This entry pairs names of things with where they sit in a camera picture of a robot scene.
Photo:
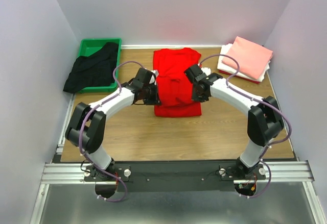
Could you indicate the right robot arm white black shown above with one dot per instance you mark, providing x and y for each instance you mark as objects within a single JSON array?
[{"x": 264, "y": 122}]

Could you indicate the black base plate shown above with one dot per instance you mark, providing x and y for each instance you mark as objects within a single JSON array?
[{"x": 169, "y": 176}]

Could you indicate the green plastic bin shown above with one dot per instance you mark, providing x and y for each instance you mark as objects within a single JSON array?
[{"x": 101, "y": 48}]

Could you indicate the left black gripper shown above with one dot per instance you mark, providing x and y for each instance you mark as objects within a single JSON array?
[{"x": 154, "y": 99}]

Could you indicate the white folded t shirt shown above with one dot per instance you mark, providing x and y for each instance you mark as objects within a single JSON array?
[{"x": 224, "y": 67}]

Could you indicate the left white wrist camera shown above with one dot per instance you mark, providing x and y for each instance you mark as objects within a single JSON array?
[{"x": 154, "y": 75}]

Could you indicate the black t shirt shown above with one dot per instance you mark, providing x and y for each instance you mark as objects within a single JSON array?
[{"x": 86, "y": 73}]

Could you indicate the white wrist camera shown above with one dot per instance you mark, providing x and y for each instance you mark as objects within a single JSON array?
[
  {"x": 206, "y": 70},
  {"x": 154, "y": 75}
]

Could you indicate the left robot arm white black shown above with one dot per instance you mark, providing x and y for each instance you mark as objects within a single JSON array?
[{"x": 86, "y": 127}]

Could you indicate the aluminium frame rail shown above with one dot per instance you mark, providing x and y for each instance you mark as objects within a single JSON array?
[{"x": 70, "y": 173}]

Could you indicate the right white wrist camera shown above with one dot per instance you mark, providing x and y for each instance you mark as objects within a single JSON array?
[{"x": 206, "y": 70}]

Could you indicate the pink folded t shirt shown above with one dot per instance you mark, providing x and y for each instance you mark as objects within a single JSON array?
[{"x": 253, "y": 59}]

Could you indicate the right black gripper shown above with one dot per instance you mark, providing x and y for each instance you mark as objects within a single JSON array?
[{"x": 198, "y": 96}]

